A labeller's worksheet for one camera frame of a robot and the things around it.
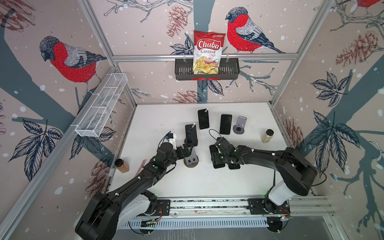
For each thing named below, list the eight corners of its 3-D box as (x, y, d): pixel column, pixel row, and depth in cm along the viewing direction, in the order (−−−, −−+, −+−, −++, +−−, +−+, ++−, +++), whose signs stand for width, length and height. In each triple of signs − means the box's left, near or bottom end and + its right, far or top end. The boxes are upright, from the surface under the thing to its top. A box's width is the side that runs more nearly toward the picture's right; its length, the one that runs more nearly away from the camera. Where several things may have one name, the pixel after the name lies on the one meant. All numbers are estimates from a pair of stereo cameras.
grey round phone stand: (234, 134, 104) (237, 125, 96) (232, 125, 110) (235, 115, 101) (244, 134, 104) (248, 125, 96) (241, 125, 110) (245, 115, 101)
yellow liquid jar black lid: (262, 142, 99) (267, 135, 92) (260, 137, 102) (265, 129, 95) (269, 142, 99) (275, 135, 92) (267, 137, 102) (272, 129, 95)
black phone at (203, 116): (199, 131, 105) (200, 117, 93) (197, 124, 109) (197, 110, 97) (208, 130, 106) (210, 115, 94) (206, 122, 110) (207, 108, 98)
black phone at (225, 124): (219, 138, 103) (222, 123, 90) (218, 129, 108) (221, 114, 94) (228, 138, 103) (233, 123, 90) (227, 129, 108) (231, 114, 94)
